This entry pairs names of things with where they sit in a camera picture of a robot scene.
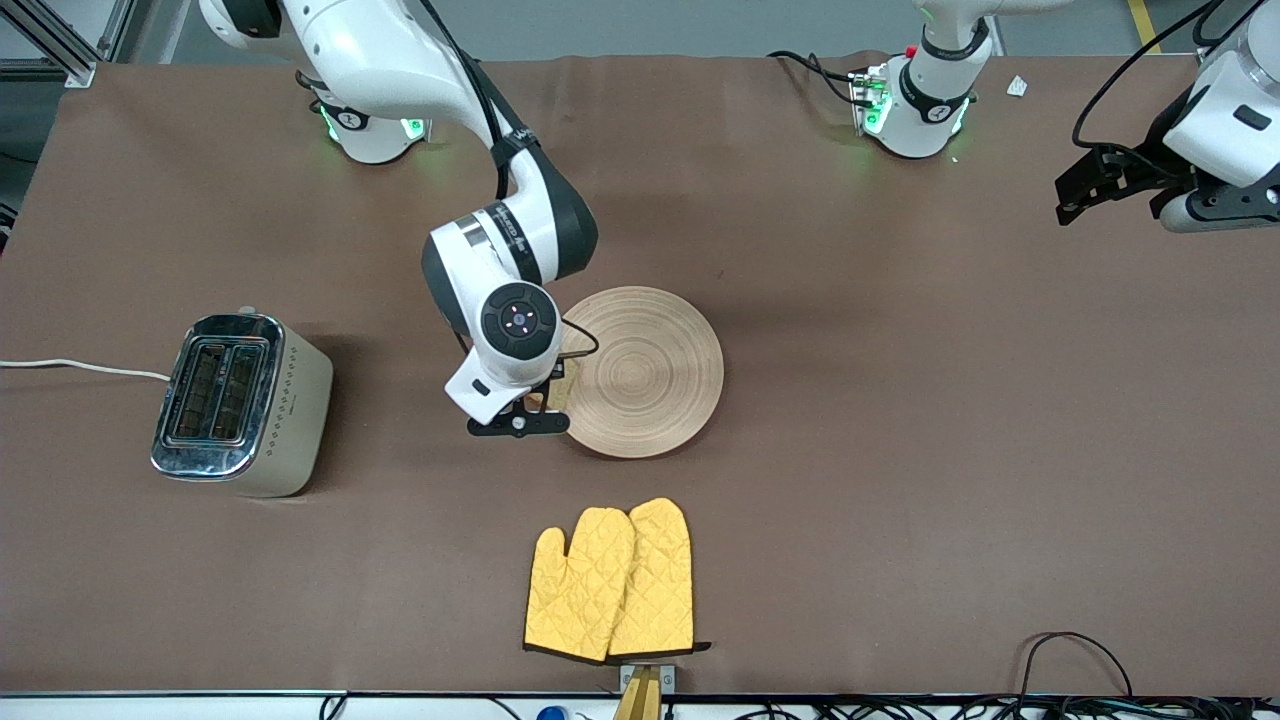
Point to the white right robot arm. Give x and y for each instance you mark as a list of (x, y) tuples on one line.
[(380, 50)]

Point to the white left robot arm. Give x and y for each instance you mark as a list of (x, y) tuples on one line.
[(920, 120)]

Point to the small blue cap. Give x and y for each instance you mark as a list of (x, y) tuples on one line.
[(552, 714)]

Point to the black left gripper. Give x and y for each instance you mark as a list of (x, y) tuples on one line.
[(1137, 168)]

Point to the brown table cover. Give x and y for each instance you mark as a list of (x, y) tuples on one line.
[(800, 250)]

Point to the beige and chrome toaster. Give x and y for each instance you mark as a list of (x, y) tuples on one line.
[(290, 420)]

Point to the grey metal bracket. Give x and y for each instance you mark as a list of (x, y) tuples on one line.
[(668, 680)]

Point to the yellow quilted oven mitt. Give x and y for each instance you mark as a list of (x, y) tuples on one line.
[(575, 590), (660, 580)]

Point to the round wooden plate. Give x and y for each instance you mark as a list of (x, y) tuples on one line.
[(650, 380)]

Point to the small white paper scrap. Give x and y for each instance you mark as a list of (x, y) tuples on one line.
[(1017, 87)]

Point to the brown bread slice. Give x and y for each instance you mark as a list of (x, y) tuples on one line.
[(555, 395)]

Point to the yellow floor tape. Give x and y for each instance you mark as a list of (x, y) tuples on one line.
[(1143, 25)]

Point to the aluminium frame profile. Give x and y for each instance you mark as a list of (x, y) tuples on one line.
[(80, 75)]

